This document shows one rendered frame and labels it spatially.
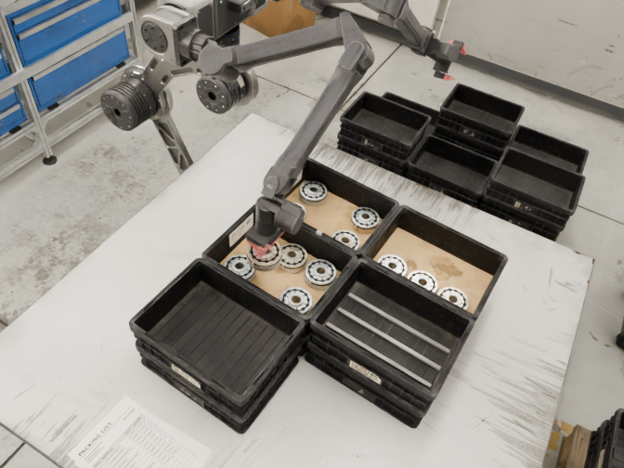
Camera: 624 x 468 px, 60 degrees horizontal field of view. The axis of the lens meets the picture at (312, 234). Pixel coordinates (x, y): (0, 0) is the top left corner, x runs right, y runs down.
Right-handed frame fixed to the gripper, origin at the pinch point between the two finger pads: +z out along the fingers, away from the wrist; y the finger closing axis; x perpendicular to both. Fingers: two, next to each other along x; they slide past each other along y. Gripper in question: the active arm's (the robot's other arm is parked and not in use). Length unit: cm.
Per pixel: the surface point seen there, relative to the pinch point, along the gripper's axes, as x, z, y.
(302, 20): 160, 100, 269
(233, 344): -5.3, 19.6, -21.4
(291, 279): -5.1, 20.1, 8.2
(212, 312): 6.8, 20.0, -16.5
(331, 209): 1.3, 21.0, 43.0
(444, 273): -45, 20, 42
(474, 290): -56, 20, 41
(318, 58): 130, 111, 248
